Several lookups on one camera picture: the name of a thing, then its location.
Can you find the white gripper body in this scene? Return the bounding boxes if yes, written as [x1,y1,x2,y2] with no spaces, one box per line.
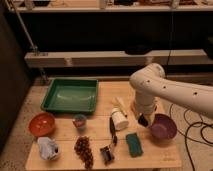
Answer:
[134,91,156,127]

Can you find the purple bowl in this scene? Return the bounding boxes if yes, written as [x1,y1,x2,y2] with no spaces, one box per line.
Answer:
[150,113,177,140]

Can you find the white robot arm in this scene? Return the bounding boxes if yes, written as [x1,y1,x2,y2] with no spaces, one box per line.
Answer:
[129,63,213,127]

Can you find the orange bowl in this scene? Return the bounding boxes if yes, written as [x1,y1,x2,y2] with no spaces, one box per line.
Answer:
[28,112,55,137]

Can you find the white bottle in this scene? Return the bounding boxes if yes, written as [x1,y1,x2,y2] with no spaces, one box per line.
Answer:
[111,108,129,131]

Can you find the green sponge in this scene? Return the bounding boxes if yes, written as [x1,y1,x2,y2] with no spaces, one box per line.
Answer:
[126,133,143,157]

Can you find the small blue cup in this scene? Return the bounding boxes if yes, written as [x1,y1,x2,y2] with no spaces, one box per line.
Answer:
[73,114,87,129]

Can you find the brown grape bunch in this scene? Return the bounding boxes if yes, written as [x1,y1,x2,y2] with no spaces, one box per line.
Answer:
[74,136,94,170]

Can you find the green plastic tray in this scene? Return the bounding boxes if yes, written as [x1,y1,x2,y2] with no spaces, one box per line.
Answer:
[41,78,98,115]

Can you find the white lower shelf beam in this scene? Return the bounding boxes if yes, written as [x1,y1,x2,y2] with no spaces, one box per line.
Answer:
[25,49,213,68]

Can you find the metal diagonal pole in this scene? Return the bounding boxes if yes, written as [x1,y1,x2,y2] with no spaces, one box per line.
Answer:
[8,0,48,85]

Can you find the white blue cloth toy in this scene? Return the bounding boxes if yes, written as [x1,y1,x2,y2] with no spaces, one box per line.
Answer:
[37,137,59,160]

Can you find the white upper shelf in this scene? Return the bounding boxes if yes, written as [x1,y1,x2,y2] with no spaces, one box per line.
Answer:
[4,0,213,12]

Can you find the black floor cables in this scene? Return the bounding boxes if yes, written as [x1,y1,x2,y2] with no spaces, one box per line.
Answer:
[168,103,213,171]

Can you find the black handled brush tool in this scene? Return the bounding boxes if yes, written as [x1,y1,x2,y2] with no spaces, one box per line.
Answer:
[100,118,118,165]

